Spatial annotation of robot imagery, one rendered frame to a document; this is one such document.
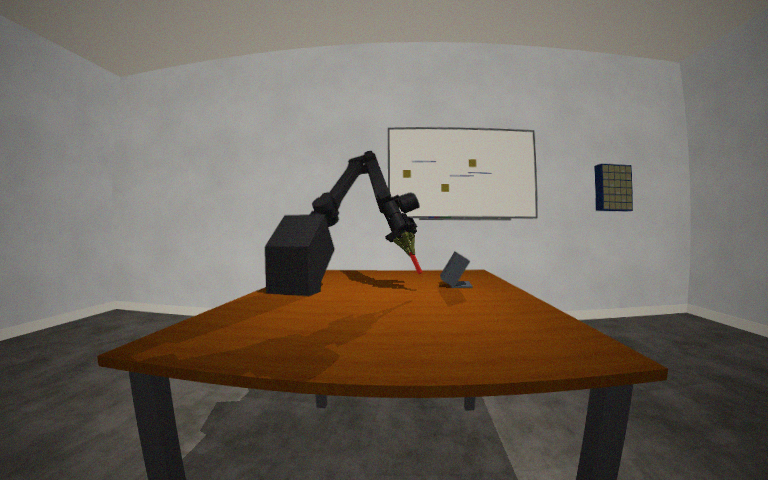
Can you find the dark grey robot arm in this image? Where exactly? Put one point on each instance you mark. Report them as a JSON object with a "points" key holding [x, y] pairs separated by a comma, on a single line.
{"points": [[324, 204]]}

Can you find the red rectangular peg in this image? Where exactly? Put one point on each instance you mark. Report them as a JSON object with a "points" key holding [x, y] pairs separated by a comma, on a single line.
{"points": [[415, 262]]}

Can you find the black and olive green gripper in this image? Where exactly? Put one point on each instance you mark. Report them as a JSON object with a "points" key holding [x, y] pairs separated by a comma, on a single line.
{"points": [[401, 228]]}

